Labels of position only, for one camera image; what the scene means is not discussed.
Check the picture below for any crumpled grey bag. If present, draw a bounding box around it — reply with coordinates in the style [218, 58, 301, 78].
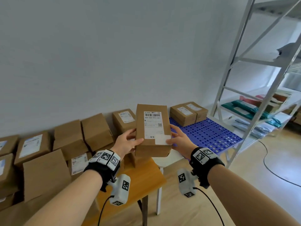
[276, 42, 301, 61]

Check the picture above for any grey metal shelf rack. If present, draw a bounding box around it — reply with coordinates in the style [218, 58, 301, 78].
[210, 0, 301, 169]

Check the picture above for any pile of brown cardboard parcels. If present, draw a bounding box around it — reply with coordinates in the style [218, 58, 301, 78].
[0, 108, 151, 226]

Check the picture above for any person's left hand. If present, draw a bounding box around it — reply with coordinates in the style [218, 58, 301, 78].
[110, 128, 145, 161]

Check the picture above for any cardboard box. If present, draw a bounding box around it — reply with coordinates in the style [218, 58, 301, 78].
[170, 103, 198, 127]
[186, 102, 209, 124]
[135, 104, 172, 158]

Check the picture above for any black floor cable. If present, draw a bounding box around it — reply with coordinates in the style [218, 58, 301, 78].
[257, 140, 301, 187]

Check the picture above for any small brown carton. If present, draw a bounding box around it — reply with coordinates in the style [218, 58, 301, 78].
[257, 100, 282, 115]
[272, 91, 292, 104]

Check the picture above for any orange wooden table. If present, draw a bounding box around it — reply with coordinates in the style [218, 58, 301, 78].
[80, 156, 167, 226]

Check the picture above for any person's right hand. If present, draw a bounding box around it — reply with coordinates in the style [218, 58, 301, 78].
[165, 124, 197, 161]

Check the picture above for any black camera cable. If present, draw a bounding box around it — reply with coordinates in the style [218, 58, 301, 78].
[193, 187, 226, 226]
[97, 195, 115, 226]

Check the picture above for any white low table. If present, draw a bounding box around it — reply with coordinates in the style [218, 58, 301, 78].
[154, 148, 244, 216]

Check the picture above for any white marker-tagged wrist camera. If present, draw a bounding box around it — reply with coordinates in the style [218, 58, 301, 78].
[177, 168, 197, 198]
[108, 174, 131, 207]

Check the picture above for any person's left forearm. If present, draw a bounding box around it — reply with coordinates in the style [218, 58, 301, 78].
[23, 170, 103, 226]

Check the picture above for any blue perforated plastic pallet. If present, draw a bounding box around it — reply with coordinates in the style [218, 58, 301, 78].
[169, 116, 243, 160]

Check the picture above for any pink mailer bag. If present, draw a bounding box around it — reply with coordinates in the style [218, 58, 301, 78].
[239, 94, 263, 106]

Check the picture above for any person's right forearm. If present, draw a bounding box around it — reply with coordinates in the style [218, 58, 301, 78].
[207, 164, 300, 226]

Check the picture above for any black wristband with marker tags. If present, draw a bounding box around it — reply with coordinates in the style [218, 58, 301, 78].
[83, 149, 121, 193]
[189, 147, 225, 189]

